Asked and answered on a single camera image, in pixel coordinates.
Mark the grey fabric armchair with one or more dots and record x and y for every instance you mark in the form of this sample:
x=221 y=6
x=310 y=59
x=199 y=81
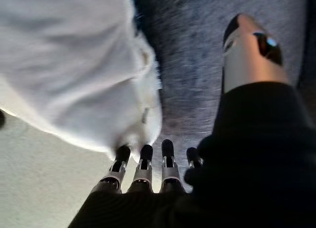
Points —
x=192 y=77

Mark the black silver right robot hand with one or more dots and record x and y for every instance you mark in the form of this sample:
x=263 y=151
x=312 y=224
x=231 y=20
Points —
x=247 y=163

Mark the white cushion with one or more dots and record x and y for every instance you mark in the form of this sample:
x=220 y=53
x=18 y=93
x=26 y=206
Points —
x=74 y=65

